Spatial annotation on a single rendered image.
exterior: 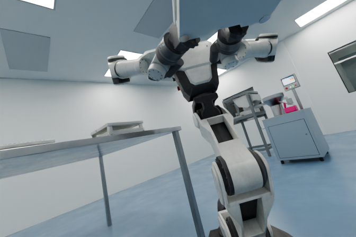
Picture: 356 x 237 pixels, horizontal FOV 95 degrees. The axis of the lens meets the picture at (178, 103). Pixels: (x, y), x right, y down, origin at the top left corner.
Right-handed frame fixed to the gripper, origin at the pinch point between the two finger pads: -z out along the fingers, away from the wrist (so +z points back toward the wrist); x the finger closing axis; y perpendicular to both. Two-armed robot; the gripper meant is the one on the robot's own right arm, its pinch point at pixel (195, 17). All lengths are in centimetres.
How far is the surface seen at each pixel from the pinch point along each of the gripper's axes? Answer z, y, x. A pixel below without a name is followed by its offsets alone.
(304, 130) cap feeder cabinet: 88, -255, 54
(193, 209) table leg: 89, -38, 77
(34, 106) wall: 409, 96, -127
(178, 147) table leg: 88, -38, 32
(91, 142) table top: 67, 23, 19
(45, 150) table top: 62, 40, 20
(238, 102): 221, -314, -34
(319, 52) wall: 88, -528, -111
